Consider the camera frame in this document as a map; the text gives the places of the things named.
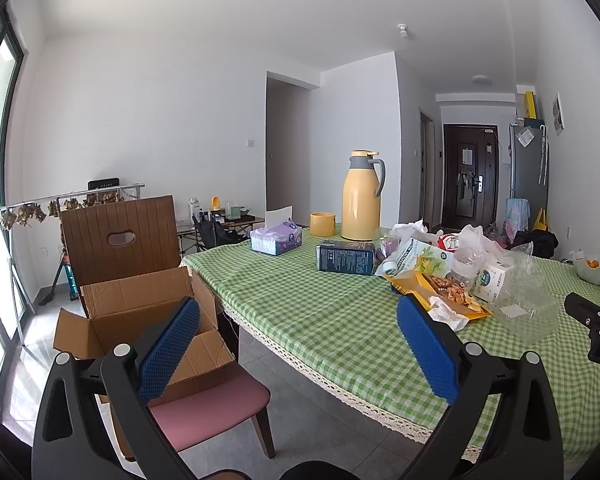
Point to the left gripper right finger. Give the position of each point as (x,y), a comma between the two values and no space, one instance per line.
(501,421)

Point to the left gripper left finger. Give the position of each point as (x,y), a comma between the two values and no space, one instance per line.
(71,441)

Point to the clear plastic clamshell container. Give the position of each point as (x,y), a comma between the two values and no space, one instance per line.
(524,305)

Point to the white milk carton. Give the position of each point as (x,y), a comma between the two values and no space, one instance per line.
(491,279)

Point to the white tissue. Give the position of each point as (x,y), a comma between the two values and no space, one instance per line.
(440,312)

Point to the clear plastic bottle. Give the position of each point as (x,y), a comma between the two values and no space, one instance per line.
(465,267)

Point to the white plastic bag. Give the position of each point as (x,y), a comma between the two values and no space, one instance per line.
(474,247)

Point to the yellow snack bag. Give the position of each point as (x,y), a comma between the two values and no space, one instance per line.
(427,288)

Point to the red white snack wrapper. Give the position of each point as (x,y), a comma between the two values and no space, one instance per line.
(449,242)

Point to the green white snack bag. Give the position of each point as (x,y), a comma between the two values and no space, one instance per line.
(415,255)

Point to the dark blue carton box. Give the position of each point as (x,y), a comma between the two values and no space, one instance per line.
(342,256)

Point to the green fruit bowl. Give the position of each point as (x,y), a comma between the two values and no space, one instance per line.
(587,266)

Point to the cardboard box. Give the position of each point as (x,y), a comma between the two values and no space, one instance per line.
(120,311)

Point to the blue vacuum cleaner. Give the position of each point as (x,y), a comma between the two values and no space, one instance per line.
(64,266)

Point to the dark entrance door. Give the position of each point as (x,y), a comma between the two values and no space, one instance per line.
(470,176)

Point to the brown wooden chair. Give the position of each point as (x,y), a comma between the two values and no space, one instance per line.
(115,241)

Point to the grey refrigerator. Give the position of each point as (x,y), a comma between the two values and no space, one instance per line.
(529,168)

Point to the green checkered tablecloth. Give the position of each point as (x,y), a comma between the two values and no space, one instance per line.
(340,331)

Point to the metal drying rack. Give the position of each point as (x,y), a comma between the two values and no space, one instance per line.
(50,207)

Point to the black folding chair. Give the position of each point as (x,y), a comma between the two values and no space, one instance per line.
(211,233)

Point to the black router box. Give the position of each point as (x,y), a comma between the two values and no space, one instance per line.
(99,184)

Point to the folding camp table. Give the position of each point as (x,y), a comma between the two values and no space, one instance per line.
(187,236)

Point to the purple tissue pack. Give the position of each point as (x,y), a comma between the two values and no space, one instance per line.
(279,234)

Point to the yellow thermos jug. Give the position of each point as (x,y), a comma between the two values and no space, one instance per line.
(361,196)

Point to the yellow cup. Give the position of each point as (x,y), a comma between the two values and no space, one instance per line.
(322,224)

